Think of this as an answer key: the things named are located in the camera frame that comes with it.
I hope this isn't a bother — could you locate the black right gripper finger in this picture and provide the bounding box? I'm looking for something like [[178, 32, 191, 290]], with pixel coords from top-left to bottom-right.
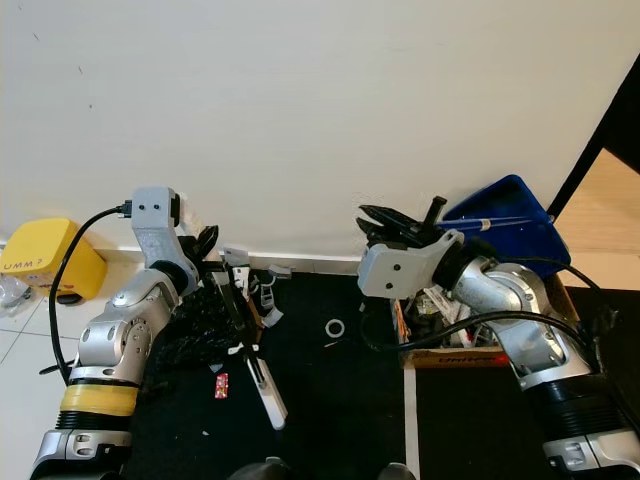
[[357, 215, 415, 248], [362, 203, 433, 231]]

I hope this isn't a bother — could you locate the blue plastic dustpan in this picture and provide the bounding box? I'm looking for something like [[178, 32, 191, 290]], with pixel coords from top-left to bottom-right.
[[425, 175, 558, 251]]

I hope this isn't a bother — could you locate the small black and white broom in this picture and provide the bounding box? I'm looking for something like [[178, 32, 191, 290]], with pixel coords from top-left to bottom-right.
[[222, 275, 287, 432]]

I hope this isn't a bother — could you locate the black floor mat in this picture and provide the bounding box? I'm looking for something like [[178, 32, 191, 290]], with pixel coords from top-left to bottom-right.
[[417, 365, 561, 480], [120, 270, 406, 480]]

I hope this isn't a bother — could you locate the black plastic bag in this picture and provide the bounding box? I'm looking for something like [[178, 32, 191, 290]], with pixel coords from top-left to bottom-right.
[[160, 285, 246, 366]]

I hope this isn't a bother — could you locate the cardboard box with trash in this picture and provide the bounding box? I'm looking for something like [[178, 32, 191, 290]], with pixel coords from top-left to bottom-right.
[[390, 272, 586, 370]]

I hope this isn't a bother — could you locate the clear plastic bag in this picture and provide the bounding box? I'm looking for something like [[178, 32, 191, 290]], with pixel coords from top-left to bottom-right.
[[0, 275, 33, 307]]

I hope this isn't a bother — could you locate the yellow plastic box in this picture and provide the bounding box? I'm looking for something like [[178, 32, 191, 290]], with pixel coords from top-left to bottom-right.
[[0, 218, 109, 305]]

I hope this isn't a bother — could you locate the grey left robot leg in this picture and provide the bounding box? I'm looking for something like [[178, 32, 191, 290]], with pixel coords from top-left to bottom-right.
[[230, 458, 291, 480]]

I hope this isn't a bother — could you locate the grey robot leg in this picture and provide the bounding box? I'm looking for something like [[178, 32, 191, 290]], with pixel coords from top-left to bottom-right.
[[230, 458, 291, 480], [375, 462, 419, 480]]

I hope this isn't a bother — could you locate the grey right robot leg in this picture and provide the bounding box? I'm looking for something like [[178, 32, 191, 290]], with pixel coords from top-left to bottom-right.
[[375, 462, 419, 480]]

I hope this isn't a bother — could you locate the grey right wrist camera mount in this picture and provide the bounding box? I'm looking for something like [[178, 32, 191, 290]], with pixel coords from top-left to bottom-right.
[[357, 228, 466, 301]]

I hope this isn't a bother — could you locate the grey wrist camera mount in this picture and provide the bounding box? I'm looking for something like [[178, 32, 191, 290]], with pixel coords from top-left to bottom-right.
[[357, 228, 466, 301], [130, 187, 199, 291]]

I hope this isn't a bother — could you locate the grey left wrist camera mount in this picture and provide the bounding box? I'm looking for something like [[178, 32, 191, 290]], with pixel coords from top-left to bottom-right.
[[130, 187, 199, 291]]

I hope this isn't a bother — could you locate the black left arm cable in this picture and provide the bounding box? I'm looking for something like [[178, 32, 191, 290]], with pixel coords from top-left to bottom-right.
[[50, 203, 137, 386]]

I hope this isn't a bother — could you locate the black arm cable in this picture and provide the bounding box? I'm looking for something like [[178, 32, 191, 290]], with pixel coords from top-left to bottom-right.
[[50, 203, 137, 386], [360, 255, 623, 353]]

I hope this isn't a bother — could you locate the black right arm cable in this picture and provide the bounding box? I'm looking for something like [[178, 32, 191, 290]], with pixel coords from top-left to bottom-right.
[[360, 255, 623, 353]]

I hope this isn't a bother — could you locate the black door frame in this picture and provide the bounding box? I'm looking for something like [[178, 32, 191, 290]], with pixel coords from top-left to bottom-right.
[[550, 70, 640, 219]]

